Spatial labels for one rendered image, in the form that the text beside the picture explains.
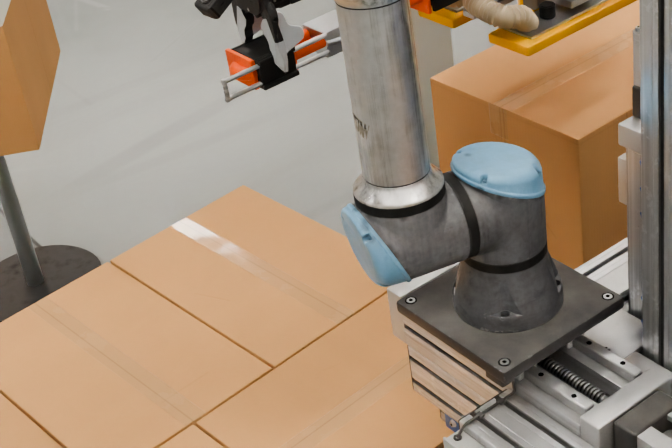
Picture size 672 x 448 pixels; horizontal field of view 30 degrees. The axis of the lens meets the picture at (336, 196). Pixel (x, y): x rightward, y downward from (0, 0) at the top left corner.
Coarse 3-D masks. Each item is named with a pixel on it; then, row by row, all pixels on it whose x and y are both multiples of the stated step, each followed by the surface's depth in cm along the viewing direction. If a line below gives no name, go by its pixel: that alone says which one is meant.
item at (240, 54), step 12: (264, 36) 200; (228, 48) 198; (240, 48) 197; (252, 48) 197; (264, 48) 196; (228, 60) 198; (240, 60) 195; (252, 60) 193; (252, 72) 194; (252, 84) 195
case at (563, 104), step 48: (576, 48) 254; (624, 48) 251; (432, 96) 254; (480, 96) 242; (528, 96) 240; (576, 96) 237; (624, 96) 235; (528, 144) 236; (576, 144) 225; (576, 192) 231; (576, 240) 237
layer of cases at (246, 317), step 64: (256, 192) 302; (128, 256) 286; (192, 256) 283; (256, 256) 279; (320, 256) 276; (64, 320) 269; (128, 320) 265; (192, 320) 262; (256, 320) 259; (320, 320) 256; (384, 320) 253; (0, 384) 253; (64, 384) 250; (128, 384) 247; (192, 384) 245; (256, 384) 242; (320, 384) 239; (384, 384) 237
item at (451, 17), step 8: (448, 8) 231; (456, 8) 230; (464, 8) 230; (424, 16) 233; (432, 16) 231; (440, 16) 230; (448, 16) 228; (456, 16) 228; (464, 16) 228; (448, 24) 228; (456, 24) 228
